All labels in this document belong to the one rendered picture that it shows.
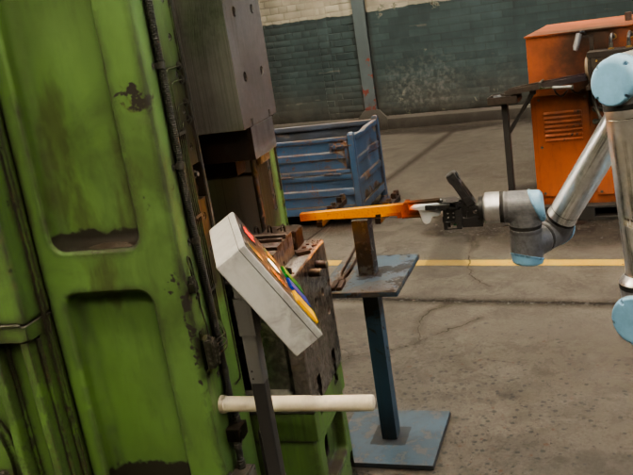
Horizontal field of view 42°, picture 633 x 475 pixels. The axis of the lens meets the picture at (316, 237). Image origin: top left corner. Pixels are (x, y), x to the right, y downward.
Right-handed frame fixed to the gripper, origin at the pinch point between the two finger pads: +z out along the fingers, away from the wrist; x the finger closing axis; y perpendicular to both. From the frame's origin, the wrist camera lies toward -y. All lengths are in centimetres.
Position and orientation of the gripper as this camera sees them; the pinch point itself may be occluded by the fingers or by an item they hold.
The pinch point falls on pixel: (413, 204)
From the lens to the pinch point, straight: 242.5
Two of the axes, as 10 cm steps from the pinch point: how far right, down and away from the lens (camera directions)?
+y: 1.2, 9.5, 2.7
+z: -9.6, 0.4, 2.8
